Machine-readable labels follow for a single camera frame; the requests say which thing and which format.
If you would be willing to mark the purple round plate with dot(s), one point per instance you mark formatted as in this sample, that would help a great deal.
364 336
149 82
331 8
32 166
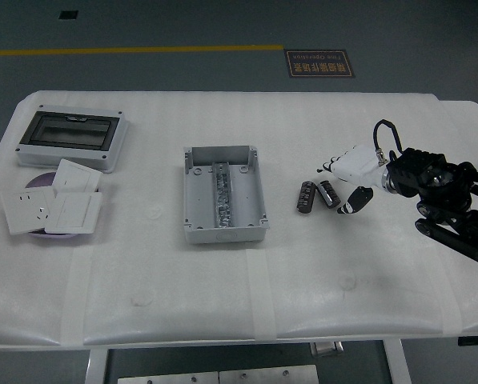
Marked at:
40 182

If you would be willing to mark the metal table bracket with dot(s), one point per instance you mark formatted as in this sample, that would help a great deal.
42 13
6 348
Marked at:
326 348

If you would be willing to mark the grey enclosure lid with window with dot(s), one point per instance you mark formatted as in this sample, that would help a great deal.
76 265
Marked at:
68 134

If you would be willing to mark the metal mounting rail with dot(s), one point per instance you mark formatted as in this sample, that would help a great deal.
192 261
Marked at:
222 196

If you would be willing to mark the brown floor sign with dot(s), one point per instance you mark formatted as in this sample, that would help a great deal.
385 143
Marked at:
319 64

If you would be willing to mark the white wall socket panel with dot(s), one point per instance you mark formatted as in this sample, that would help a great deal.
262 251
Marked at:
26 210

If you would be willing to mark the open grey junction box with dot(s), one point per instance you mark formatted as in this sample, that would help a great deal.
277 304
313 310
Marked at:
200 200

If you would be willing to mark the white tape strip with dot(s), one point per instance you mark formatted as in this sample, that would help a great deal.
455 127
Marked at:
451 320
76 296
260 296

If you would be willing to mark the white table leg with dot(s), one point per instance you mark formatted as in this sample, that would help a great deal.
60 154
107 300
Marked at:
398 362
96 366

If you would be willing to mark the metal base plate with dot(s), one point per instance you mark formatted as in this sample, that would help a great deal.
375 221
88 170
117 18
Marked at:
168 378
268 376

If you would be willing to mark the black floor hatch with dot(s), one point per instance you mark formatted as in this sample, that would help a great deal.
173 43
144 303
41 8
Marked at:
68 15

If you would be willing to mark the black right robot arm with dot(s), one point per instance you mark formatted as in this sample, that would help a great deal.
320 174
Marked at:
443 180

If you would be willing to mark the black table control panel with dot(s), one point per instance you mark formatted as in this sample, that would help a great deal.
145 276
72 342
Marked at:
472 341

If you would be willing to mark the white wall switch panel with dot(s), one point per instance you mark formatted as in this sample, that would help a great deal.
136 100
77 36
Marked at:
76 174
74 212

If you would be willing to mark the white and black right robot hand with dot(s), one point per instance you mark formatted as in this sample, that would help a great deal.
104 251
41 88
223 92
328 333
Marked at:
360 166

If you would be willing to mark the white foam mat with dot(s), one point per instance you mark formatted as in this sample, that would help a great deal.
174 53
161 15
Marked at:
162 280

